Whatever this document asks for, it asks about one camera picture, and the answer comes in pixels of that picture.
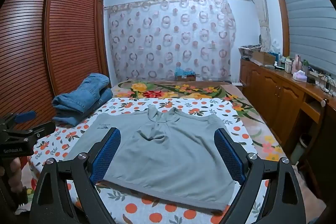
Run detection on tied beige curtain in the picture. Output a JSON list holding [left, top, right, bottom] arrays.
[[246, 0, 272, 53]]

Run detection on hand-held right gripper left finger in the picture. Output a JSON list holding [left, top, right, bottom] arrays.
[[30, 127, 122, 224]]

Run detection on pink tissue pack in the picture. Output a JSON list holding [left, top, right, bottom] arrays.
[[293, 70, 308, 82]]

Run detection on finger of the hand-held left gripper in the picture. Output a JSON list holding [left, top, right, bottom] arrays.
[[0, 110, 37, 130], [6, 121, 56, 142]]

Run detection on person's left hand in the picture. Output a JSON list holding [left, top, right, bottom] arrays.
[[7, 158, 24, 188]]

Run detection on folded blue jeans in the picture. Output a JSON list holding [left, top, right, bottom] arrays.
[[52, 73, 114, 127]]

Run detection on wooden slatted wardrobe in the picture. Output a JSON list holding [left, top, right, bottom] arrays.
[[0, 0, 110, 132]]

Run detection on orange print bedsheet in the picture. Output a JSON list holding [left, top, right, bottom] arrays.
[[16, 97, 288, 224]]

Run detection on grey pants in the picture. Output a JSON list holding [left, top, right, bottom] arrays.
[[63, 105, 240, 213]]

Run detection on circle pattern curtain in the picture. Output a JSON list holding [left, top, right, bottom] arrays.
[[103, 0, 237, 82]]

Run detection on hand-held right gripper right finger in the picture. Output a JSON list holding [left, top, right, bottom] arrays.
[[213, 127, 307, 224]]

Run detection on grey window blind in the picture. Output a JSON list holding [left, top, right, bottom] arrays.
[[275, 0, 336, 75]]

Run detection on basket of clutter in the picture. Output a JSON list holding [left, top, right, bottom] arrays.
[[239, 44, 262, 59]]

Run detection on open cardboard box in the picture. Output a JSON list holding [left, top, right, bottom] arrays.
[[251, 51, 276, 66]]

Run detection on blue plastic bag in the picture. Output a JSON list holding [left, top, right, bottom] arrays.
[[175, 66, 196, 76]]

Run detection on grey trash bin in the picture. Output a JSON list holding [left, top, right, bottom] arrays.
[[290, 133, 313, 164]]

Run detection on tangled cables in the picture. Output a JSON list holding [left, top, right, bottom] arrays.
[[318, 74, 336, 95]]

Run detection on small cardboard box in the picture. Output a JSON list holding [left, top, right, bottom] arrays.
[[177, 73, 197, 82]]

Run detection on wooden cabinet desk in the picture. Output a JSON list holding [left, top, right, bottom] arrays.
[[239, 58, 336, 159]]

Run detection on floral blanket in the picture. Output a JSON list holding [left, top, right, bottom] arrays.
[[110, 79, 288, 162]]

